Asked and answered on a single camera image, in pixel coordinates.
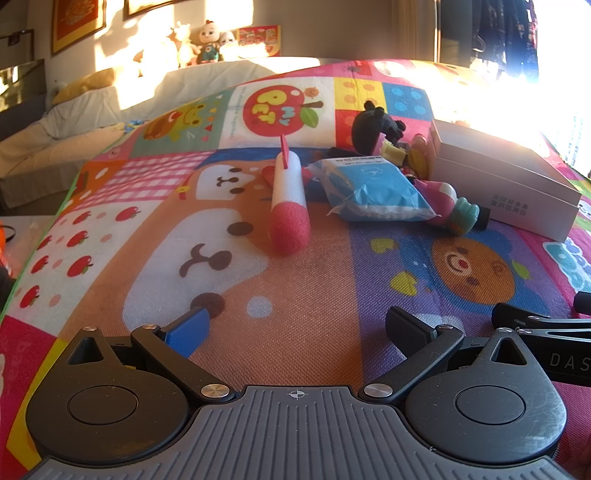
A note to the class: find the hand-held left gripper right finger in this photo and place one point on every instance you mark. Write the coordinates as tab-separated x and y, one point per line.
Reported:
406	328

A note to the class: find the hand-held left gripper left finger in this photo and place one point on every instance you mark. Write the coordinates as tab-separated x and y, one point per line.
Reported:
189	331

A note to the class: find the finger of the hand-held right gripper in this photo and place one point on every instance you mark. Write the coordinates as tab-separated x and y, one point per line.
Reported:
517	314
582	302

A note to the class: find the pink round toy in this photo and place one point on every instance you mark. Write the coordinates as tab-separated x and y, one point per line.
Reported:
434	196

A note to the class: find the white cardboard box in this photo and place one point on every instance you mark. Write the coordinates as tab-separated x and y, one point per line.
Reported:
498	170

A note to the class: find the blue tissue packet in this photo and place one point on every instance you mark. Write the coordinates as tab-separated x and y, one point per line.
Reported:
369	184

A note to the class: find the red white foam stick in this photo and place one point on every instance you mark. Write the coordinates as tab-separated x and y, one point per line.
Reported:
290	207

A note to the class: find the orange yellow toy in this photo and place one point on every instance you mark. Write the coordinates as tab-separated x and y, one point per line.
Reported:
418	157

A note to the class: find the yellow plastic toy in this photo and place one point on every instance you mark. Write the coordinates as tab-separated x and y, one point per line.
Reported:
392	152

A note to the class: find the black plush toy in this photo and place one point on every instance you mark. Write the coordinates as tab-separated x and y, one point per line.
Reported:
371	127

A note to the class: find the colourful cartoon play mat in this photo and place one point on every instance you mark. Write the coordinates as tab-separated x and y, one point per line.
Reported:
323	277

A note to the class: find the white pillows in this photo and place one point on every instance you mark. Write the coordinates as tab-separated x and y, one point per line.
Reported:
92	120

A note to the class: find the yellow pillow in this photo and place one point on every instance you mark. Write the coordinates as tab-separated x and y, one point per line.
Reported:
83	85

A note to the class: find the pale plush toy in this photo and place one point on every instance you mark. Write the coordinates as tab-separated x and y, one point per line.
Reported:
154	57

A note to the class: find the hanging clothes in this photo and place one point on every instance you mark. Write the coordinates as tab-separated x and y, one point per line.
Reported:
505	32

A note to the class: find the pale giraffe plush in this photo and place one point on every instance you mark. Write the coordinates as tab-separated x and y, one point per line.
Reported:
181	44

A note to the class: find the small white plush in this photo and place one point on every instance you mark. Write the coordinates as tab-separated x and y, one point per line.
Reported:
228	46

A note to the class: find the cartoon boy doll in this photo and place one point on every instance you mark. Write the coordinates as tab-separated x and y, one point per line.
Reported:
209	44

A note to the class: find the red printed card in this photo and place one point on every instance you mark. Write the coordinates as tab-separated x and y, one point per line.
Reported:
261	41

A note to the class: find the dark framed picture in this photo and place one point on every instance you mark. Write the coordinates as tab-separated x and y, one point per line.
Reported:
147	7

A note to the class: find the red framed picture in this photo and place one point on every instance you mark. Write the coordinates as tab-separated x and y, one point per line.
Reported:
76	23

